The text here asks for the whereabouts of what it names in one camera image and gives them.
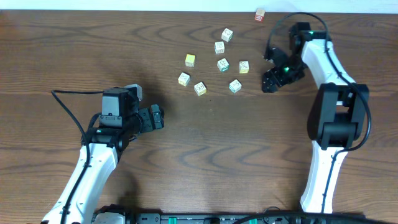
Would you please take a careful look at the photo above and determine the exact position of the yellow sided X block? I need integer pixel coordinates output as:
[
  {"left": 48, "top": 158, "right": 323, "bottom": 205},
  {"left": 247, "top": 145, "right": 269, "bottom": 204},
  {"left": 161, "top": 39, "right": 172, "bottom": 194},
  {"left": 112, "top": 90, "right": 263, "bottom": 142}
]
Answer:
[{"left": 178, "top": 72, "right": 190, "bottom": 86}]

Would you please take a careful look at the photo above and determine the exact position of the green sided picture block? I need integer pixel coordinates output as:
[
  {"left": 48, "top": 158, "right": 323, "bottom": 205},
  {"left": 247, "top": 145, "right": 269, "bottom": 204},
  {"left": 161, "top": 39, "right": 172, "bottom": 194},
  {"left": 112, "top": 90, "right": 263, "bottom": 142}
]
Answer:
[{"left": 229, "top": 79, "right": 242, "bottom": 93}]

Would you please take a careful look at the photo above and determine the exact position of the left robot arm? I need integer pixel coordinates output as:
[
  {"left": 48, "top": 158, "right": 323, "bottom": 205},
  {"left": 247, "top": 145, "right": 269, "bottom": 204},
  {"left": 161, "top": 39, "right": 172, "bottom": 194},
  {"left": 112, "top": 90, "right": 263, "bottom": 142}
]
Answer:
[{"left": 42, "top": 84, "right": 164, "bottom": 224}]

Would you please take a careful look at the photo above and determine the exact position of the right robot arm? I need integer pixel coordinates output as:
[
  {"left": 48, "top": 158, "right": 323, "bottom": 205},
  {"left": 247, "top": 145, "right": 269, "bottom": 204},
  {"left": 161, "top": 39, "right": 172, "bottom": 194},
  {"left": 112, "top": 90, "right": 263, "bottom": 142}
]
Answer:
[{"left": 262, "top": 22, "right": 371, "bottom": 213}]

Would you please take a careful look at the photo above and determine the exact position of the yellow sided picture block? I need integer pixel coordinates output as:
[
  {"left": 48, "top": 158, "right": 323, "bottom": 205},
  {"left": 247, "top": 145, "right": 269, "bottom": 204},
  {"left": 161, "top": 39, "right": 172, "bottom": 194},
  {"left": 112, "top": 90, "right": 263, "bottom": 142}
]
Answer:
[{"left": 239, "top": 61, "right": 249, "bottom": 73}]

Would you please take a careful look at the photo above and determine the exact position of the yellow sided acorn block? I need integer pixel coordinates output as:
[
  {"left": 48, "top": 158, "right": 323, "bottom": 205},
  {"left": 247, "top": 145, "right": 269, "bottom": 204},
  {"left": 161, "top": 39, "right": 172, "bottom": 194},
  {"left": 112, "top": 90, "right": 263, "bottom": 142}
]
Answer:
[{"left": 194, "top": 82, "right": 207, "bottom": 96}]

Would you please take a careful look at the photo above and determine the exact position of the red block at table edge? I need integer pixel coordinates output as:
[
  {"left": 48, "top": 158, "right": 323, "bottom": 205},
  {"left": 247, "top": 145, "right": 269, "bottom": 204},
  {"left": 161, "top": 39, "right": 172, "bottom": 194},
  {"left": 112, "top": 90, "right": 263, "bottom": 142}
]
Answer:
[{"left": 254, "top": 8, "right": 266, "bottom": 22}]

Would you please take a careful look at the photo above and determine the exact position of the white block green side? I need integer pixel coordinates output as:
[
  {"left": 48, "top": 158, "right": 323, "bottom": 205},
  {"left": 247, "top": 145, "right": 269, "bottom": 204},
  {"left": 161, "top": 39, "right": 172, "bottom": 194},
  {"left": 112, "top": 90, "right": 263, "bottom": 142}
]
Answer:
[{"left": 217, "top": 58, "right": 229, "bottom": 72}]

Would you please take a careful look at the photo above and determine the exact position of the white block green picture top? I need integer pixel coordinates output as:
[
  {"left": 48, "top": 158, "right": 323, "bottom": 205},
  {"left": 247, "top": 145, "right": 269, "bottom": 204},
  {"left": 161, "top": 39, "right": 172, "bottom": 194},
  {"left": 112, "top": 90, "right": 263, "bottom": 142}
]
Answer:
[{"left": 221, "top": 28, "right": 233, "bottom": 42}]

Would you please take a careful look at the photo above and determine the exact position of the plain yellow block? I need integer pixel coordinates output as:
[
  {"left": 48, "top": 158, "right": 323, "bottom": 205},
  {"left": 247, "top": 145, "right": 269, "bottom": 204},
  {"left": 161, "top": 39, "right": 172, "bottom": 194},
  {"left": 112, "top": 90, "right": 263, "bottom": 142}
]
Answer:
[{"left": 185, "top": 54, "right": 196, "bottom": 67}]

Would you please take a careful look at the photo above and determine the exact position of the white block red picture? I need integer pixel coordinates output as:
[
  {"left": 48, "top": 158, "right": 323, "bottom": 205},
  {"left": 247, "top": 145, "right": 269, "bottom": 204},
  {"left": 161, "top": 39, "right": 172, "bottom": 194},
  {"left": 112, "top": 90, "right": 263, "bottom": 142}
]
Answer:
[{"left": 215, "top": 41, "right": 225, "bottom": 54}]

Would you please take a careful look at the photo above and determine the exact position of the right black cable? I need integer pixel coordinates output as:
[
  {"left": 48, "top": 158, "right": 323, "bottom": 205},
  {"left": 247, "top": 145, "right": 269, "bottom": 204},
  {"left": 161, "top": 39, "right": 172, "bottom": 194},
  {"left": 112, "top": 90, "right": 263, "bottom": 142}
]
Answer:
[{"left": 266, "top": 11, "right": 373, "bottom": 215}]

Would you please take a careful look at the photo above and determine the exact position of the black cable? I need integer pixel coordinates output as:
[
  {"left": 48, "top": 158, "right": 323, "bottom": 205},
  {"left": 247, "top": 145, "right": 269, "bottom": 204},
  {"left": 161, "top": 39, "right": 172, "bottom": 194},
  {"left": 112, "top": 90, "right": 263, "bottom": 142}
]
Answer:
[
  {"left": 50, "top": 89, "right": 105, "bottom": 224},
  {"left": 266, "top": 11, "right": 373, "bottom": 215}
]

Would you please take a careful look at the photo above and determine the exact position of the left black cable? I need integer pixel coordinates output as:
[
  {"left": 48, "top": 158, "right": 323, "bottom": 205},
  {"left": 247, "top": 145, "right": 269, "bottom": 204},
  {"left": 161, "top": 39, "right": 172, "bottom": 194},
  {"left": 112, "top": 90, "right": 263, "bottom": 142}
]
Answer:
[{"left": 50, "top": 89, "right": 105, "bottom": 224}]

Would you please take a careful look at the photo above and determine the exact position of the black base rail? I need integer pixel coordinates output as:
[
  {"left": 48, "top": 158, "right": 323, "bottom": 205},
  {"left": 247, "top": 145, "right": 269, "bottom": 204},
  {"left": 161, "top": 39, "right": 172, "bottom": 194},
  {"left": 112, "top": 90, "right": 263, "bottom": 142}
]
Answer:
[{"left": 89, "top": 204, "right": 378, "bottom": 224}]

